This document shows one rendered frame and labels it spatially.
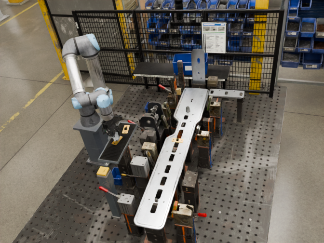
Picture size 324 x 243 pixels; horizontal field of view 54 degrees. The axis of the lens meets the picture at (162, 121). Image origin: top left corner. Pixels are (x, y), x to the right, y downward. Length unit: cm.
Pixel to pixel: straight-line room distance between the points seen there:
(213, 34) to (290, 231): 182
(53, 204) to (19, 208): 114
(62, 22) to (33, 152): 186
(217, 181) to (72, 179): 114
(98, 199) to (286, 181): 186
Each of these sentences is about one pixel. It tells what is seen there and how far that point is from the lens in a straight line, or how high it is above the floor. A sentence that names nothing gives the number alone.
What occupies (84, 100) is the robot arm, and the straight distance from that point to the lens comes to 199.
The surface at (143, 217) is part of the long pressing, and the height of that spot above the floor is 100.
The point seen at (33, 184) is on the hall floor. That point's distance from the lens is 381.
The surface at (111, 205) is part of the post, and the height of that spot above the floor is 84.
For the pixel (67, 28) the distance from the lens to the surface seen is 485.
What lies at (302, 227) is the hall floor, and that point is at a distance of 312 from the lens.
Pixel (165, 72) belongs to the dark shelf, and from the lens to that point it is 299.
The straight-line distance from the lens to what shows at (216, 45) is 294.
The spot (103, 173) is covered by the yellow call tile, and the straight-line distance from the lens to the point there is 197.
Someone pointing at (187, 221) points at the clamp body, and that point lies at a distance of 188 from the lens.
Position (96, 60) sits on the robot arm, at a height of 158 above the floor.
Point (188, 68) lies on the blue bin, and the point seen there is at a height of 110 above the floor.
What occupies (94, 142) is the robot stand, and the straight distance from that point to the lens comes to 248.
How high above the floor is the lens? 258
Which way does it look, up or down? 40 degrees down
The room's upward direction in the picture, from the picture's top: 9 degrees counter-clockwise
